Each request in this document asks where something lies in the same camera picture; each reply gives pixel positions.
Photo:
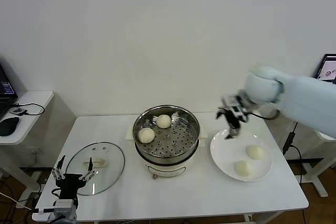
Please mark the white round plate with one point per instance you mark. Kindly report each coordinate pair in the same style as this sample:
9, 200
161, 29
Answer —
236, 153

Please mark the black laptop with dark screen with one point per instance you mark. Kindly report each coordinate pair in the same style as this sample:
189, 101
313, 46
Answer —
6, 90

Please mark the white side table with mouse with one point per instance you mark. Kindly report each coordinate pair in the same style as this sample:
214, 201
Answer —
34, 103

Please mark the grey laptop with pink windows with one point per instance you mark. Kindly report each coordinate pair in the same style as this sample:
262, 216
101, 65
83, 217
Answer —
328, 68

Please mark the black computer mouse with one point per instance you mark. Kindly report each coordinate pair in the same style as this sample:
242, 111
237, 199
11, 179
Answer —
9, 125

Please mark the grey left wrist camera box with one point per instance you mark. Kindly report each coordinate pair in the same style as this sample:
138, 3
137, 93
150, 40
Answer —
63, 206

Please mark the cream electric cooker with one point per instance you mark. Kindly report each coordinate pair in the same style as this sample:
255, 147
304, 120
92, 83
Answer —
168, 167

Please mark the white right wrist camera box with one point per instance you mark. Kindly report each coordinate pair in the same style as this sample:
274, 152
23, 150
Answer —
240, 112

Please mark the stainless steel steamer basket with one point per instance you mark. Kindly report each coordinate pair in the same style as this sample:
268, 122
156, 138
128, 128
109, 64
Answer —
173, 142

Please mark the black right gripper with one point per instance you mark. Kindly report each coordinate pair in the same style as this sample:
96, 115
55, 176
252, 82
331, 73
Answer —
231, 120

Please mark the white table leg frame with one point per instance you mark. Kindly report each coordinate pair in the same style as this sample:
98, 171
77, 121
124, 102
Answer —
248, 219

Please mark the small black usb adapter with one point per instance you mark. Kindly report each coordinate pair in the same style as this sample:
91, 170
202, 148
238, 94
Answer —
18, 111

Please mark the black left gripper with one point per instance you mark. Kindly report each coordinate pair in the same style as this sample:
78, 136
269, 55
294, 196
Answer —
68, 184

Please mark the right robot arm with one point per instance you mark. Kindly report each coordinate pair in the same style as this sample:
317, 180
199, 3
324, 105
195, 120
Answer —
302, 95

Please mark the white steamed baozi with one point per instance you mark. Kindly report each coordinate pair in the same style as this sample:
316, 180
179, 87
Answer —
243, 169
255, 152
146, 135
164, 121

